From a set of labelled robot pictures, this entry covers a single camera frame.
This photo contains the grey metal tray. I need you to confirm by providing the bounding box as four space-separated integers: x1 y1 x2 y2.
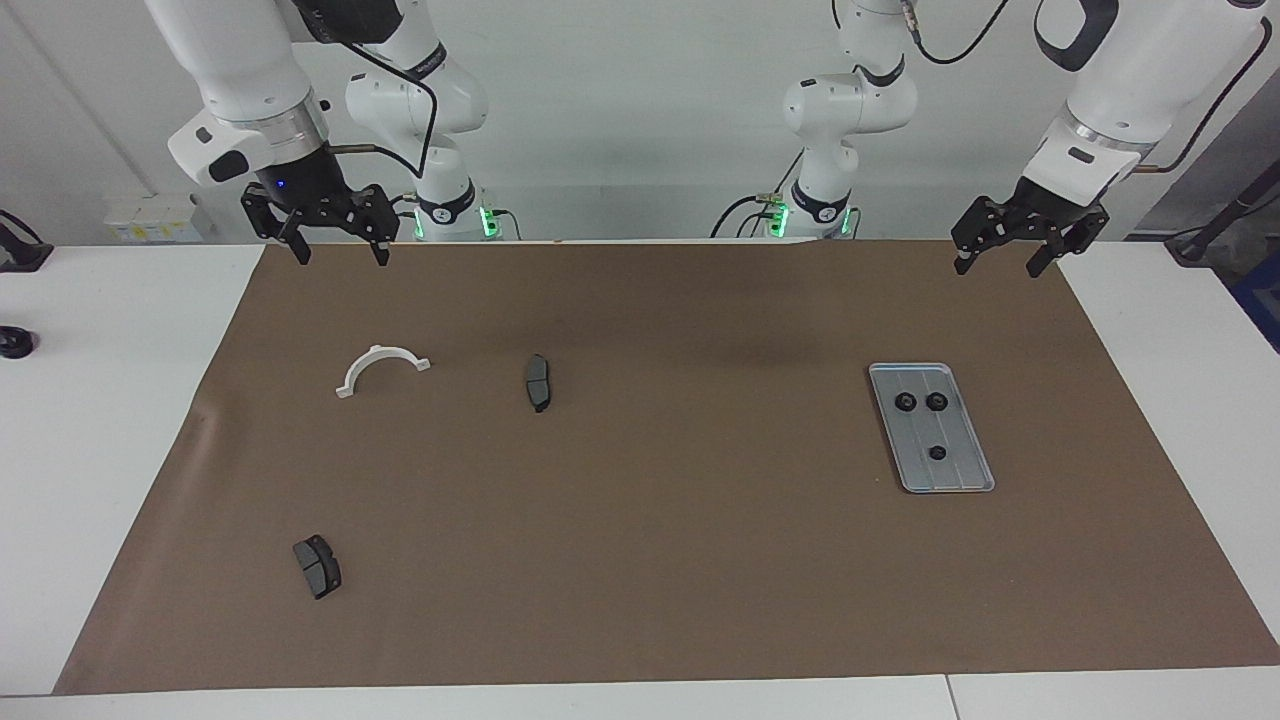
868 362 996 495

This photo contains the black stand leg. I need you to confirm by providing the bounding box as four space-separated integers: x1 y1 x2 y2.
1165 165 1280 266

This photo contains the blue box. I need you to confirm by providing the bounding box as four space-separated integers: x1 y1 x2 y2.
1230 250 1280 353

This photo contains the black table clamp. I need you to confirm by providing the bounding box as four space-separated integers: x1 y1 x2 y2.
0 210 53 273

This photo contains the wide dark grey brake pad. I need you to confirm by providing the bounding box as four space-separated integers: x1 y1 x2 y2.
292 534 343 601

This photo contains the brown table mat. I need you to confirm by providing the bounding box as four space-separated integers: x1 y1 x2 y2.
52 240 1280 696

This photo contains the white curved plastic bracket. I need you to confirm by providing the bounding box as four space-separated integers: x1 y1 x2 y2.
335 344 432 399

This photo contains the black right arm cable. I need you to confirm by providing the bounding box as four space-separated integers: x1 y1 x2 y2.
335 35 439 181

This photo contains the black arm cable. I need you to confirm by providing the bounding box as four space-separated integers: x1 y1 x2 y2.
900 0 1276 173
335 35 439 181

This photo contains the white wall socket box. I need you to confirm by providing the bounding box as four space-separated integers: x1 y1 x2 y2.
103 193 216 244

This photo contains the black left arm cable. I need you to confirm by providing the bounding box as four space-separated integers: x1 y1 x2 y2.
900 0 1276 173

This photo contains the black left base cable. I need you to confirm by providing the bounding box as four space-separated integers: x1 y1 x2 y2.
710 150 806 239

